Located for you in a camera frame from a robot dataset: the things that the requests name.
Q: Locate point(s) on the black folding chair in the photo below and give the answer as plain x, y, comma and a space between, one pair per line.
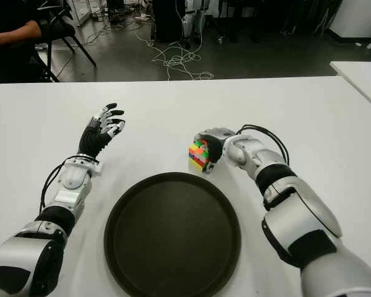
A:
64, 29

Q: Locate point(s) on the white cabinet with black base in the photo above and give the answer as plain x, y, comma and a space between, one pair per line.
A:
355, 15

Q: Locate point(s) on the white side table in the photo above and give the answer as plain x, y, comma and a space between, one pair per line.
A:
358, 77

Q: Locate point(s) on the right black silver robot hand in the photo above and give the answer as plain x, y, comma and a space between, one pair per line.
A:
216, 148

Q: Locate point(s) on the seated person in black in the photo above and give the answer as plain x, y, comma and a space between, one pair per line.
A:
8, 52

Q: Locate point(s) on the black floor cabinet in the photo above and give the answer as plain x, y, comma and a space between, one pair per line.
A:
168, 21

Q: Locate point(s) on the multicoloured Rubik's cube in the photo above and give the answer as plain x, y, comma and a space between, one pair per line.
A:
197, 156

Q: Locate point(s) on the dark brown round plate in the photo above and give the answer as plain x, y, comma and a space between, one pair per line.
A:
172, 238

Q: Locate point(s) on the left silver black robot arm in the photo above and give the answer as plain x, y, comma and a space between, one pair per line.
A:
33, 247

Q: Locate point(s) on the standing white humanoid robot legs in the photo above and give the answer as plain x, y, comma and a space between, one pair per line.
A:
191, 21

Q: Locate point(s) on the white glass display case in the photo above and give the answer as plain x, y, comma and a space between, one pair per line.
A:
78, 12

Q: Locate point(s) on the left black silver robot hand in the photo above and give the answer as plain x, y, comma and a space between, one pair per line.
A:
90, 140

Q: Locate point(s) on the right silver black robot arm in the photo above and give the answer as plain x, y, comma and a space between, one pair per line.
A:
299, 222

